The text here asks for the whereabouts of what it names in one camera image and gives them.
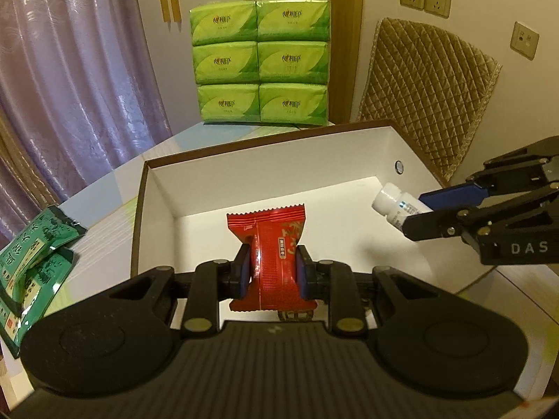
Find red snack packet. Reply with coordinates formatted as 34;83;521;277
226;204;317;312

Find small white bottle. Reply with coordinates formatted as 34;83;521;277
371;183;431;231

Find tortoiseshell hair claw clip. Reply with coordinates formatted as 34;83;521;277
277;310;314;323

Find brown cardboard box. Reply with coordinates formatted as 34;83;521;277
130;118;503;332

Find quilted chair back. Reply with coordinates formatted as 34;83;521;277
357;17;502;180

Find green wet wipes pack upper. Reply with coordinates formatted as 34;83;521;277
1;206;86;304

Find green wet wipes pack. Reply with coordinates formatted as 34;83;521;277
1;248;76;359
1;206;86;304

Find green wet wipes pack lower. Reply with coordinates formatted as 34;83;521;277
1;248;76;359

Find green tissue pack bundle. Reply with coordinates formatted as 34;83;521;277
189;0;331;126

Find purple curtain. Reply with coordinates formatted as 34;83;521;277
1;0;170;243

